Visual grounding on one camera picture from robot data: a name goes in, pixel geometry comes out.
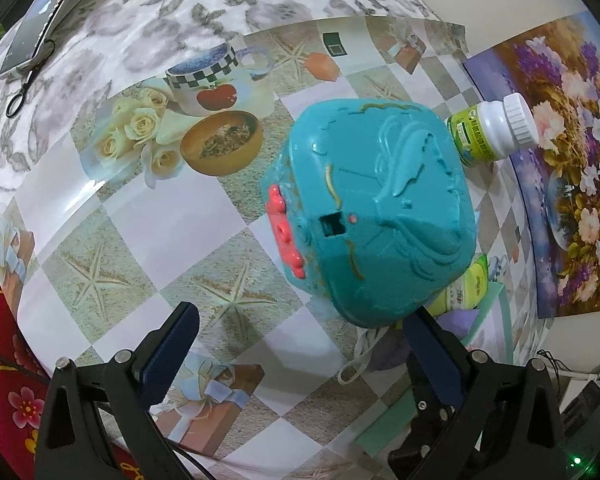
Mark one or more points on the purple cloth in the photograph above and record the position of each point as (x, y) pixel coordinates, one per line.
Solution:
(460, 322)

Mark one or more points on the floral painting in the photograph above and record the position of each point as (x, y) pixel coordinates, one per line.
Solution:
(570, 160)

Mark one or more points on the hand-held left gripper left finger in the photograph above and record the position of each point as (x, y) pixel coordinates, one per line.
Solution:
(170, 355)

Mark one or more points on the smartphone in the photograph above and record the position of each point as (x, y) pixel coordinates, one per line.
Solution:
(35, 30)

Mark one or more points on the scissors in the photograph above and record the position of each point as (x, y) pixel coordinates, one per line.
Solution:
(30, 74)

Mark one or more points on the checkered printed tablecloth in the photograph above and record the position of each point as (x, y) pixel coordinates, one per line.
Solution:
(155, 210)

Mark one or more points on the grey leaf pattern tablecloth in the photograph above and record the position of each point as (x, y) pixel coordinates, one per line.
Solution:
(155, 10)

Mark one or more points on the teal plastic case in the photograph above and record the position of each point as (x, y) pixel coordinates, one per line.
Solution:
(380, 210)

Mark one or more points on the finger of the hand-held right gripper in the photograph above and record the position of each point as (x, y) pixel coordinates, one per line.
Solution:
(420, 440)

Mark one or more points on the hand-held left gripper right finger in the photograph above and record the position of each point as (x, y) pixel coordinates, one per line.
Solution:
(430, 360)

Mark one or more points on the white tray with green rim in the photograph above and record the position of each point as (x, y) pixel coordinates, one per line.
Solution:
(385, 425)

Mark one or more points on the lime green packet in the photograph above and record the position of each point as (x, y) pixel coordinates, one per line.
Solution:
(462, 287)

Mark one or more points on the white bottle with green label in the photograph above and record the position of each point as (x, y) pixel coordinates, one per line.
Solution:
(485, 130)

